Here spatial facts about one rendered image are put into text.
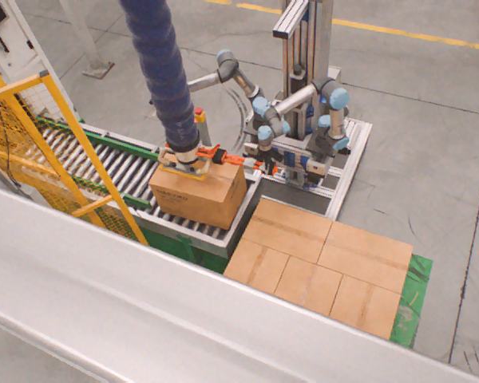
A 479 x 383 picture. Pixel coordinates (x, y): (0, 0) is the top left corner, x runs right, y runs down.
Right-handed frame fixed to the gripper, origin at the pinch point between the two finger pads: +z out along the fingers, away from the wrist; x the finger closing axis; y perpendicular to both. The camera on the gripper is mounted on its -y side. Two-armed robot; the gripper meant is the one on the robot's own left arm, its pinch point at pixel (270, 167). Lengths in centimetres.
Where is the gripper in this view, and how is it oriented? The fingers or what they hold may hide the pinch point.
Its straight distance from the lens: 280.7
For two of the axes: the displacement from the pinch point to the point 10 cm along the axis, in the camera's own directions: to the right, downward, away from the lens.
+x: -3.8, 7.8, -5.0
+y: -9.2, -2.6, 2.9
